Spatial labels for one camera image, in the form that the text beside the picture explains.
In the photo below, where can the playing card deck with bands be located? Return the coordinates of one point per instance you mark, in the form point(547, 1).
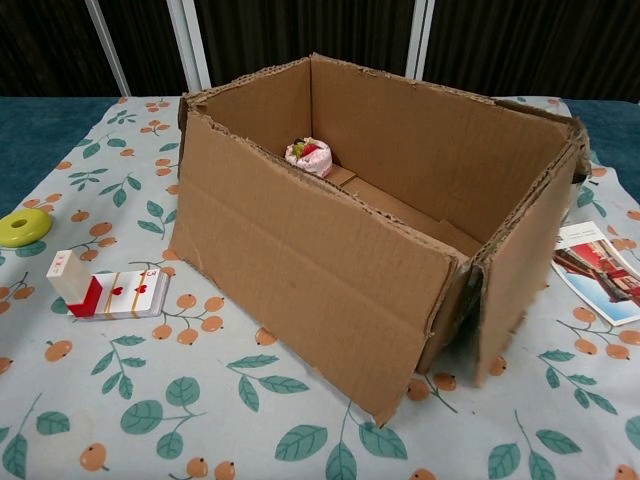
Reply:
point(140, 297)

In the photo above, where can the floral orange fruit tablecloth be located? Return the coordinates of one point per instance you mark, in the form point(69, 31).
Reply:
point(200, 400)

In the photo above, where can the slanted white frame post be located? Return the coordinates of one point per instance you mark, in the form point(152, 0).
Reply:
point(107, 50)

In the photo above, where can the teal table cover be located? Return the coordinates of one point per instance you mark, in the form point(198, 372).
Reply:
point(35, 140)

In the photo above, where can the brown cardboard shipping box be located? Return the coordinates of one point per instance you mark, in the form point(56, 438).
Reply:
point(310, 265)

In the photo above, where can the white and red block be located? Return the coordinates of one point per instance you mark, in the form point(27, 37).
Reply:
point(67, 272)

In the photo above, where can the red building postcard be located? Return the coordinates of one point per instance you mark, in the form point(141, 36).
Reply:
point(600, 275)

